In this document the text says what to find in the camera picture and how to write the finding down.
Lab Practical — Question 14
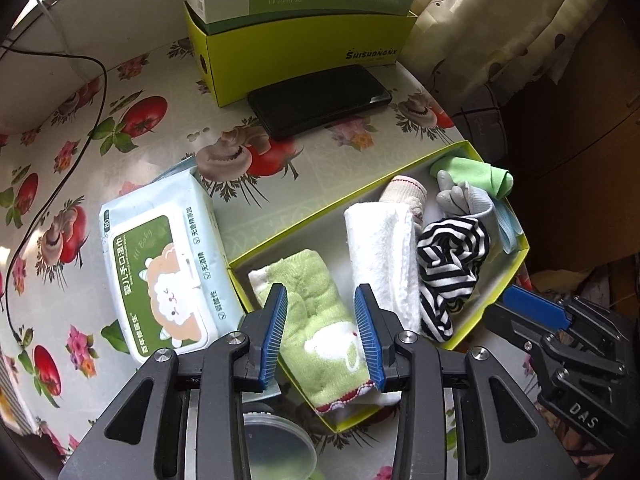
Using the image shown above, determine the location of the round clear plastic lid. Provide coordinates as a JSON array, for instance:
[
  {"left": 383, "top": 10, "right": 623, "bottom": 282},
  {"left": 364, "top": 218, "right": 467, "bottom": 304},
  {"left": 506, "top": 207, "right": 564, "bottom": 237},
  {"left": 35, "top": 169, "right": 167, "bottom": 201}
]
[{"left": 242, "top": 402, "right": 318, "bottom": 480}]

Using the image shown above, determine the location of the black flat wallet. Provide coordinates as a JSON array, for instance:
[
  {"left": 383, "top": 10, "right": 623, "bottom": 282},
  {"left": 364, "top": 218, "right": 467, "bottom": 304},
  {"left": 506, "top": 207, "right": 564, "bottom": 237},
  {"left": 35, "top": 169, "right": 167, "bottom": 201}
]
[{"left": 247, "top": 64, "right": 393, "bottom": 141}]

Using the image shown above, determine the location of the white dotted curtain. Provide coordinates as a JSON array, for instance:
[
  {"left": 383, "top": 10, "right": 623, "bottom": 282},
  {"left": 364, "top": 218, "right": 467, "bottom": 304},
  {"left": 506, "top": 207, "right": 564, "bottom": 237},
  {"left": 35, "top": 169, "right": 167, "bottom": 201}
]
[{"left": 410, "top": 0, "right": 608, "bottom": 91}]

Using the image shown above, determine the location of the grey checked cloth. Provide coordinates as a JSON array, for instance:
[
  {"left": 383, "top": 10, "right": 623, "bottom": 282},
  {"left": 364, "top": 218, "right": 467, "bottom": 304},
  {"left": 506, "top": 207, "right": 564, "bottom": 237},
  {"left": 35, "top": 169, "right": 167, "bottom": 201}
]
[{"left": 450, "top": 85, "right": 507, "bottom": 161}]

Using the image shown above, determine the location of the black white striped cloth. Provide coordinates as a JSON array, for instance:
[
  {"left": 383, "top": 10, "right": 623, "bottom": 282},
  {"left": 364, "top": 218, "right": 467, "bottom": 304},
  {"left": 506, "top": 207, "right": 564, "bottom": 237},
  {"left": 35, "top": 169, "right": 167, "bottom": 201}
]
[{"left": 416, "top": 216, "right": 492, "bottom": 345}]

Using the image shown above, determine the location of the green fluffy towel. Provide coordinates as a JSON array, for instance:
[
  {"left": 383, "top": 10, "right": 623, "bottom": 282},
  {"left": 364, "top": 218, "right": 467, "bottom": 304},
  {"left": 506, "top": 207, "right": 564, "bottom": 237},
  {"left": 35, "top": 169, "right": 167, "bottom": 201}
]
[{"left": 248, "top": 250, "right": 403, "bottom": 416}]

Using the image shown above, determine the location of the beige bandage roll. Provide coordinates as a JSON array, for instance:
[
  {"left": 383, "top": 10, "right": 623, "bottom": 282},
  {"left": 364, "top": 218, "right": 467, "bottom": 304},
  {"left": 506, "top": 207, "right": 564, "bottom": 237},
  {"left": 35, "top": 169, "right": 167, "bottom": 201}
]
[{"left": 382, "top": 175, "right": 428, "bottom": 233}]

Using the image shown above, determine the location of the thin black cable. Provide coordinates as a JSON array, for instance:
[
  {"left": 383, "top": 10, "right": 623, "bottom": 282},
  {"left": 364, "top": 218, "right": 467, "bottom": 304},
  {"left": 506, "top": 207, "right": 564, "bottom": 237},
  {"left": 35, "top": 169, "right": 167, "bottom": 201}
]
[{"left": 0, "top": 42, "right": 108, "bottom": 347}]

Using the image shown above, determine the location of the white towel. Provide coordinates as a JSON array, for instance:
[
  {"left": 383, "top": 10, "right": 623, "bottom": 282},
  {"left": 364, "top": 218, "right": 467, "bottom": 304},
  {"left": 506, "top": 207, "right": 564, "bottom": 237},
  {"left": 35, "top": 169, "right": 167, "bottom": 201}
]
[{"left": 343, "top": 202, "right": 426, "bottom": 333}]

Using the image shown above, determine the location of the white ribbed sock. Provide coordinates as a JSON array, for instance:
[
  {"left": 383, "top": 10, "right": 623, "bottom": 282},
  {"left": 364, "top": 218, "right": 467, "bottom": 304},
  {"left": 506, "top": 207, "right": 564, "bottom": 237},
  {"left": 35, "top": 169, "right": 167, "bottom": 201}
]
[{"left": 435, "top": 170, "right": 497, "bottom": 222}]

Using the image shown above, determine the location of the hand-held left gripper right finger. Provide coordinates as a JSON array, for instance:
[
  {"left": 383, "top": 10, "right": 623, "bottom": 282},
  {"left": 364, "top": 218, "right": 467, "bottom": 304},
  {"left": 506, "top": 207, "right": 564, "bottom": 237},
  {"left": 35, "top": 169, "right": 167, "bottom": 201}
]
[{"left": 354, "top": 284, "right": 581, "bottom": 480}]

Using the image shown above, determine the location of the floral fruit print tablecloth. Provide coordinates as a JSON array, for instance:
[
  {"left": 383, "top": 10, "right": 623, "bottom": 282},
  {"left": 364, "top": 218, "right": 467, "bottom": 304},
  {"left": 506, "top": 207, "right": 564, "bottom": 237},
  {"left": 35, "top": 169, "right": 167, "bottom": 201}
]
[{"left": 0, "top": 40, "right": 531, "bottom": 480}]

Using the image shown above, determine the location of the brown wooden cabinet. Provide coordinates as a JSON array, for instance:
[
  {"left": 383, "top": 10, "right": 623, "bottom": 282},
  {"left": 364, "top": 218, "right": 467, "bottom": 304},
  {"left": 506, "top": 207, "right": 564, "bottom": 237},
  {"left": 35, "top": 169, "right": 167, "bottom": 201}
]
[{"left": 500, "top": 10, "right": 640, "bottom": 271}]

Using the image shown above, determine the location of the blue face mask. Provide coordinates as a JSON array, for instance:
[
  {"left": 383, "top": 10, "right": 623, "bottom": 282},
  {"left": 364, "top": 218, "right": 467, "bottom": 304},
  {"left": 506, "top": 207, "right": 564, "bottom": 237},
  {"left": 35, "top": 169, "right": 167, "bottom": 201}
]
[{"left": 492, "top": 199, "right": 526, "bottom": 255}]

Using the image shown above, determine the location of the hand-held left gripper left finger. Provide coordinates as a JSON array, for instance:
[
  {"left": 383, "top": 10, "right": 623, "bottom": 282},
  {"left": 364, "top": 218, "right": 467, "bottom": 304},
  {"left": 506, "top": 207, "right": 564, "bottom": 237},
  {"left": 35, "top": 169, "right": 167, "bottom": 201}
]
[{"left": 57, "top": 284, "right": 289, "bottom": 480}]

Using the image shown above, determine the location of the wet wipes pack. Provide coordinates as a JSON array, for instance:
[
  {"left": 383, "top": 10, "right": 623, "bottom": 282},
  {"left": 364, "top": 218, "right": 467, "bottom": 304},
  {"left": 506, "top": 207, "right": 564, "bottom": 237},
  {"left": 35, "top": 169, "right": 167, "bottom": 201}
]
[{"left": 99, "top": 162, "right": 247, "bottom": 367}]

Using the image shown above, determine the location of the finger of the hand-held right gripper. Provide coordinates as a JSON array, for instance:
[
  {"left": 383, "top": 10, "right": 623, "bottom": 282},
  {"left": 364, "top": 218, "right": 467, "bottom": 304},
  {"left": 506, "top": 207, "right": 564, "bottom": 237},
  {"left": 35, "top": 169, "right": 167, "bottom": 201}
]
[
  {"left": 484, "top": 300, "right": 547, "bottom": 359},
  {"left": 501, "top": 284, "right": 574, "bottom": 334}
]

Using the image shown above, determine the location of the green microfiber cloth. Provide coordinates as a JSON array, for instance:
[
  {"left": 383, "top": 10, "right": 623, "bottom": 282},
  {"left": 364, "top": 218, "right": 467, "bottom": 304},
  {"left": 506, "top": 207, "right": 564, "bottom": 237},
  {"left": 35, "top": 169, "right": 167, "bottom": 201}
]
[{"left": 429, "top": 156, "right": 515, "bottom": 200}]

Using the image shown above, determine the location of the yellow-green shoe box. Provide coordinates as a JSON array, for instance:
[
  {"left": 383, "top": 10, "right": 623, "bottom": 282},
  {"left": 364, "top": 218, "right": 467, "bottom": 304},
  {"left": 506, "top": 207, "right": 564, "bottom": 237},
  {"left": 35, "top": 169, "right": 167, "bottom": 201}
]
[{"left": 182, "top": 2, "right": 418, "bottom": 109}]

